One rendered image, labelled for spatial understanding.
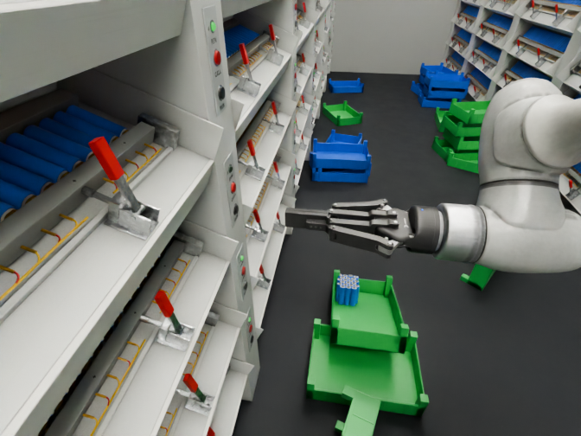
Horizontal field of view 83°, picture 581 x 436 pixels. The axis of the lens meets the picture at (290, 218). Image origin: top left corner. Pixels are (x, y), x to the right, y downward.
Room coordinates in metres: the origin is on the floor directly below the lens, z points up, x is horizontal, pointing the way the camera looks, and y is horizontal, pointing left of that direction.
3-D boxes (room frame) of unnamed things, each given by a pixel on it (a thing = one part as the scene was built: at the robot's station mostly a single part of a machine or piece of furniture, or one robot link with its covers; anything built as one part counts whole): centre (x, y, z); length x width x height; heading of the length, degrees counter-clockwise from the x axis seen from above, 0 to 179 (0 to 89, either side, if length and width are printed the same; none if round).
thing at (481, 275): (0.91, -0.76, 0.10); 0.30 x 0.08 x 0.20; 135
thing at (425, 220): (0.41, -0.18, 0.59); 0.09 x 0.08 x 0.07; 81
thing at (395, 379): (0.49, -0.21, 0.04); 0.30 x 0.20 x 0.08; 81
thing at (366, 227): (0.41, -0.11, 0.59); 0.11 x 0.01 x 0.04; 82
